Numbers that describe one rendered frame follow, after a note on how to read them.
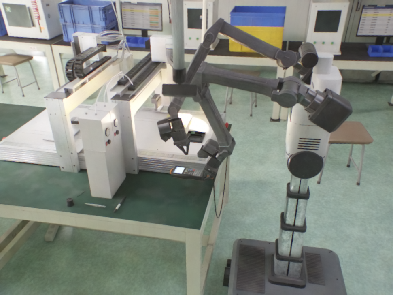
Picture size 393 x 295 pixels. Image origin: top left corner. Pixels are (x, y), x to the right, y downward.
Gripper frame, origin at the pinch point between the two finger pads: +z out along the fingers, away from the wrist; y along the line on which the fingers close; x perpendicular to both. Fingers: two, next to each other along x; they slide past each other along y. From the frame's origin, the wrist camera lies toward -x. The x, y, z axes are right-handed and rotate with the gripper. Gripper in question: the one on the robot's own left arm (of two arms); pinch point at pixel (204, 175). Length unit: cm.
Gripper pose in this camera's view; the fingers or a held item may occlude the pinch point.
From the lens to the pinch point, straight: 204.3
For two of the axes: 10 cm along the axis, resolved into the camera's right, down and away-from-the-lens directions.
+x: 8.4, 5.5, 0.4
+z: -4.7, 6.8, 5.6
